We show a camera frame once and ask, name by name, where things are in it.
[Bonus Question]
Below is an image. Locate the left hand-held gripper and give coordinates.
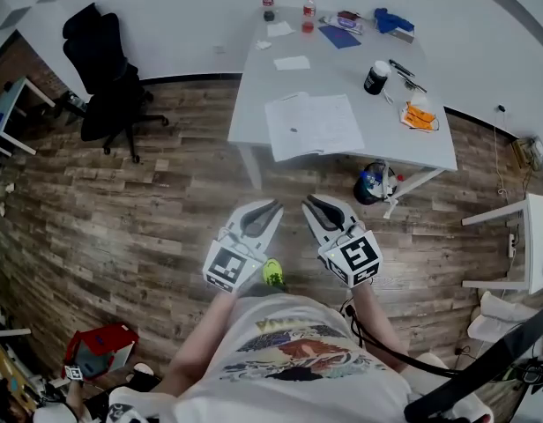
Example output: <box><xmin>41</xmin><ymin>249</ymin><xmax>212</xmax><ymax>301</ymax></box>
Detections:
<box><xmin>202</xmin><ymin>198</ymin><xmax>285</xmax><ymax>294</ymax></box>

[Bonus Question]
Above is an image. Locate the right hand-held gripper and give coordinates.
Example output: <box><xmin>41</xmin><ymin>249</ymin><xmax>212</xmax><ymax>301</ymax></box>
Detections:
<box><xmin>301</xmin><ymin>194</ymin><xmax>383</xmax><ymax>288</ymax></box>

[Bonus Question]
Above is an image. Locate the white booklet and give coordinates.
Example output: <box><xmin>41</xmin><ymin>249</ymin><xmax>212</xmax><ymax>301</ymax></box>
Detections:
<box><xmin>264</xmin><ymin>91</ymin><xmax>366</xmax><ymax>163</ymax></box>

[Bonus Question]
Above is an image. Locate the person's left forearm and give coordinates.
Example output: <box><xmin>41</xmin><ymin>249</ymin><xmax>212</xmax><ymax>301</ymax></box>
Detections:
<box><xmin>159</xmin><ymin>291</ymin><xmax>237</xmax><ymax>398</ymax></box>

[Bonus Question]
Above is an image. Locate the person's right forearm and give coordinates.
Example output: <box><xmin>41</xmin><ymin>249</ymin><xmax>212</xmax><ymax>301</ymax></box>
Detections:
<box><xmin>350</xmin><ymin>279</ymin><xmax>409</xmax><ymax>374</ymax></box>

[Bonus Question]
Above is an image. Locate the black trash bin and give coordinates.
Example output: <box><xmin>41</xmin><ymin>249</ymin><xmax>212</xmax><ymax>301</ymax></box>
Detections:
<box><xmin>353</xmin><ymin>160</ymin><xmax>405</xmax><ymax>206</ymax></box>

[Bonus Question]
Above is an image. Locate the person's left green shoe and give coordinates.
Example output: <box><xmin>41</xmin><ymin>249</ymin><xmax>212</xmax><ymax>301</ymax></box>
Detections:
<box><xmin>262</xmin><ymin>257</ymin><xmax>285</xmax><ymax>286</ymax></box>

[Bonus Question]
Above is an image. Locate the orange packet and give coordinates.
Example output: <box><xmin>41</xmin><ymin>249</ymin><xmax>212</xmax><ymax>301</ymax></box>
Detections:
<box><xmin>398</xmin><ymin>100</ymin><xmax>441</xmax><ymax>134</ymax></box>

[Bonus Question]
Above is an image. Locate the white table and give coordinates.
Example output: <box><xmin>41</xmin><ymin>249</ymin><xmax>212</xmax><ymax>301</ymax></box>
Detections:
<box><xmin>227</xmin><ymin>5</ymin><xmax>458</xmax><ymax>219</ymax></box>

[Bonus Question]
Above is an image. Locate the black jar with white lid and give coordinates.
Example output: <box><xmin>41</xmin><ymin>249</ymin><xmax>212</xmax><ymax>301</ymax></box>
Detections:
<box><xmin>363</xmin><ymin>60</ymin><xmax>392</xmax><ymax>96</ymax></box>

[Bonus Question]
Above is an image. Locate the person's white printed shirt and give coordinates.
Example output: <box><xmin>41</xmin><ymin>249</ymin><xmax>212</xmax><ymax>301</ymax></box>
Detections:
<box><xmin>106</xmin><ymin>292</ymin><xmax>493</xmax><ymax>423</ymax></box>

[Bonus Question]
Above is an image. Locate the metal tool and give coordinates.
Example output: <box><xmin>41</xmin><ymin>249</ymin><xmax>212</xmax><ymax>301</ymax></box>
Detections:
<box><xmin>397</xmin><ymin>70</ymin><xmax>428</xmax><ymax>94</ymax></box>

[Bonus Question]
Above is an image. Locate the white paper sheet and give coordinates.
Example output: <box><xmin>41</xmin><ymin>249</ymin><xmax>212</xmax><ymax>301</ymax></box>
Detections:
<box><xmin>273</xmin><ymin>55</ymin><xmax>312</xmax><ymax>71</ymax></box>

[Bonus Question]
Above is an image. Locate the black pen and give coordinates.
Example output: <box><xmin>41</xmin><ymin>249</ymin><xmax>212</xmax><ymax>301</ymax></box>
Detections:
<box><xmin>388</xmin><ymin>58</ymin><xmax>416</xmax><ymax>78</ymax></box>

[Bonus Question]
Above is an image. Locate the white bag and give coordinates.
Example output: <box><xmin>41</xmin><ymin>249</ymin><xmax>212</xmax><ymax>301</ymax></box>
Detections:
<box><xmin>467</xmin><ymin>291</ymin><xmax>526</xmax><ymax>352</ymax></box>

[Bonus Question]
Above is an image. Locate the red box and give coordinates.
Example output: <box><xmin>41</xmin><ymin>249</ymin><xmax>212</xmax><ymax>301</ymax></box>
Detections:
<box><xmin>62</xmin><ymin>323</ymin><xmax>140</xmax><ymax>382</ymax></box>

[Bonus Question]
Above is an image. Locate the folded white napkin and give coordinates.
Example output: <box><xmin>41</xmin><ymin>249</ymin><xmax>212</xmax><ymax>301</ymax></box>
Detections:
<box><xmin>265</xmin><ymin>20</ymin><xmax>296</xmax><ymax>39</ymax></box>

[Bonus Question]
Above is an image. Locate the white and blue tube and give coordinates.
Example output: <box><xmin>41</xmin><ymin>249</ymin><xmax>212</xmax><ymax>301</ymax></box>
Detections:
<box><xmin>317</xmin><ymin>14</ymin><xmax>364</xmax><ymax>34</ymax></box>

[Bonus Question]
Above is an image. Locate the black office chair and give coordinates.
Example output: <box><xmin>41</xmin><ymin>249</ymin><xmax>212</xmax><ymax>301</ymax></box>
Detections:
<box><xmin>55</xmin><ymin>2</ymin><xmax>170</xmax><ymax>164</ymax></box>

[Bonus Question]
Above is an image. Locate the red drink bottle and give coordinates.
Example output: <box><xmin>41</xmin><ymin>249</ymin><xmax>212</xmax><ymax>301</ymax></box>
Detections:
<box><xmin>301</xmin><ymin>0</ymin><xmax>317</xmax><ymax>34</ymax></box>

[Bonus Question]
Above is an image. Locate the wooden box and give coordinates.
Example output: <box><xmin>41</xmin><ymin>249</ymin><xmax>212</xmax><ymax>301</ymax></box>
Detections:
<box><xmin>511</xmin><ymin>137</ymin><xmax>543</xmax><ymax>169</ymax></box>

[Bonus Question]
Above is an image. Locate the blue cloth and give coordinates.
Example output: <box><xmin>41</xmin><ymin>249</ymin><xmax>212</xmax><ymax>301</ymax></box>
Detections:
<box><xmin>373</xmin><ymin>7</ymin><xmax>416</xmax><ymax>35</ymax></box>

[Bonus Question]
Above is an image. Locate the small white desk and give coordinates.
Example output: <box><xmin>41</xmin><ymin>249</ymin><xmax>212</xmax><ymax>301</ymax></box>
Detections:
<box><xmin>0</xmin><ymin>76</ymin><xmax>56</xmax><ymax>157</ymax></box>

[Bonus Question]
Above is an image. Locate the yellow cardboard board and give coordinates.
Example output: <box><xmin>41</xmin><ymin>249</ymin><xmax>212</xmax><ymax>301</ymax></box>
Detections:
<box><xmin>0</xmin><ymin>332</ymin><xmax>39</xmax><ymax>413</ymax></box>

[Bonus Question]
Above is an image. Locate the black cable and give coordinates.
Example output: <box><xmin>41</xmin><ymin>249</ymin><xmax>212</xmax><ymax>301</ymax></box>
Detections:
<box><xmin>339</xmin><ymin>304</ymin><xmax>457</xmax><ymax>378</ymax></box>

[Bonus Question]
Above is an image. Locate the white cable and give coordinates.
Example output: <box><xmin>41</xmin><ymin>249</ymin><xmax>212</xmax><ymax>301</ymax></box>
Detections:
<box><xmin>494</xmin><ymin>110</ymin><xmax>509</xmax><ymax>197</ymax></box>

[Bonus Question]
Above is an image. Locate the black wide strap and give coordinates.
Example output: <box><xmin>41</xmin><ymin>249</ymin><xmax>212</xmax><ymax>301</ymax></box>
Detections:
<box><xmin>403</xmin><ymin>300</ymin><xmax>543</xmax><ymax>423</ymax></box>

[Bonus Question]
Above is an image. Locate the white desk frame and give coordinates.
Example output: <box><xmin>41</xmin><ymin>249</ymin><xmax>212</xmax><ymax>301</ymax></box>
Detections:
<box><xmin>461</xmin><ymin>193</ymin><xmax>543</xmax><ymax>295</ymax></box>

